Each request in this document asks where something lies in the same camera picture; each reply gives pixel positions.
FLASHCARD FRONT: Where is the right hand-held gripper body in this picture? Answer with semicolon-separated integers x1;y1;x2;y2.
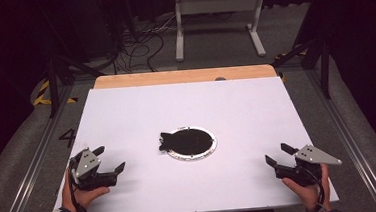
272;141;345;190

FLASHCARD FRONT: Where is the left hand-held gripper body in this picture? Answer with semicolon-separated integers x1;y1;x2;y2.
68;145;120;193

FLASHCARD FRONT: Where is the oval pearl-framed mirror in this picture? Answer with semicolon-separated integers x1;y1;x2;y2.
157;124;220;164

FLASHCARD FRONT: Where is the person's left hand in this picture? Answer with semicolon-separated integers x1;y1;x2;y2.
58;165;113;212

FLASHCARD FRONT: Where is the person's right hand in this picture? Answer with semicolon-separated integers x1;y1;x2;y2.
279;162;334;212

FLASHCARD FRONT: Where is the black metal stand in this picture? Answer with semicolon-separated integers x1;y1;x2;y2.
42;54;110;119
270;37;334;103

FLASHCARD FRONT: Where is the yellow black floor tape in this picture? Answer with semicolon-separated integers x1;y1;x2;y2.
31;78;79;108
272;45;308;62

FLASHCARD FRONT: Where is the wooden table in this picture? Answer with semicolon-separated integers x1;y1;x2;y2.
93;63;278;91

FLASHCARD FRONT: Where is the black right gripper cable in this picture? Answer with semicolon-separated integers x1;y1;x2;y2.
298;164;329;212

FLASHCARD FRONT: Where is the aluminium floor rail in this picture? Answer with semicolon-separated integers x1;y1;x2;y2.
0;82;84;212
306;64;376;212

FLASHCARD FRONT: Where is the tangle of floor cables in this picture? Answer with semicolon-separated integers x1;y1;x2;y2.
101;14;187;76

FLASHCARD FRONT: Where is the white metal stand frame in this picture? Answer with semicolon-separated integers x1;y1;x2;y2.
172;0;272;64

